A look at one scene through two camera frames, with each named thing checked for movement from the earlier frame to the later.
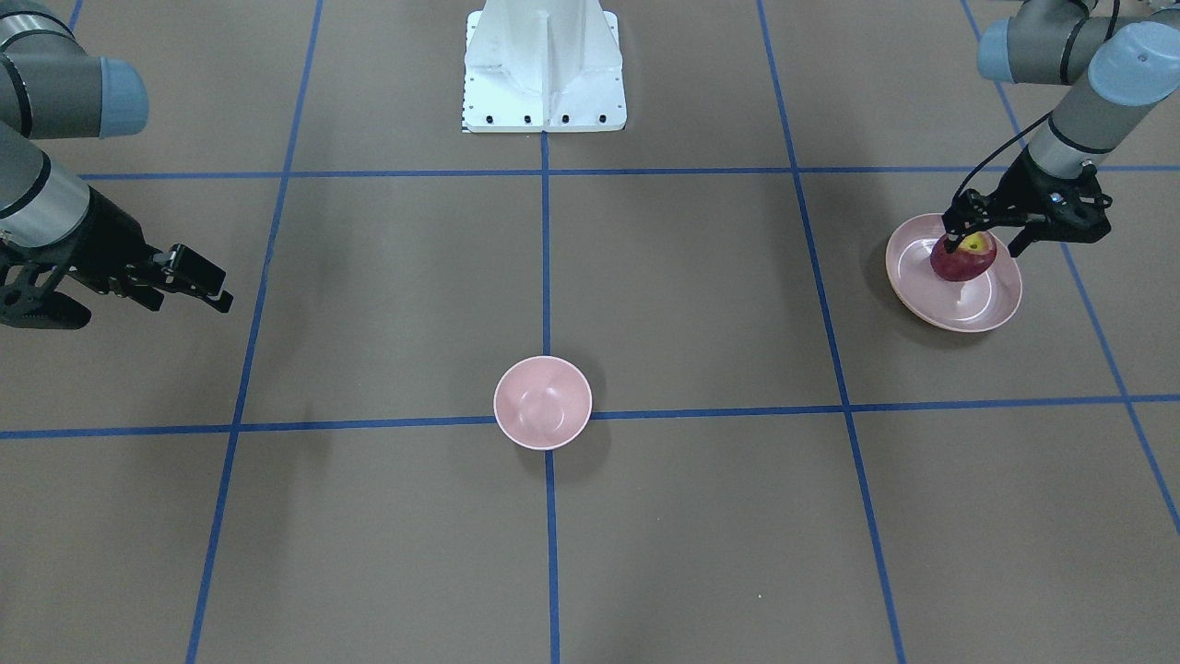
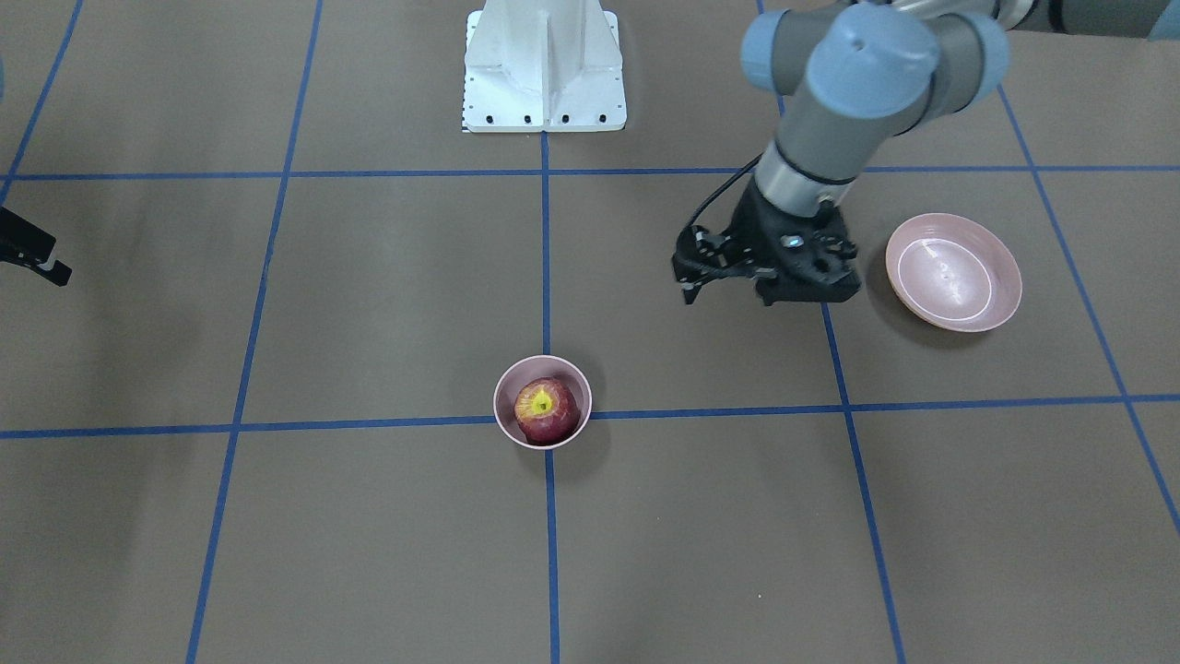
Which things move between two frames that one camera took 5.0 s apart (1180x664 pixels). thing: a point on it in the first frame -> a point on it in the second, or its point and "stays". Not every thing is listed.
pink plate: [972, 305] stays
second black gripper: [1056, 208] -> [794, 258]
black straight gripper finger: [191, 273] -> [24, 243]
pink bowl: [543, 402] stays
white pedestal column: [536, 66] stays
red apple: [973, 256] -> [547, 410]
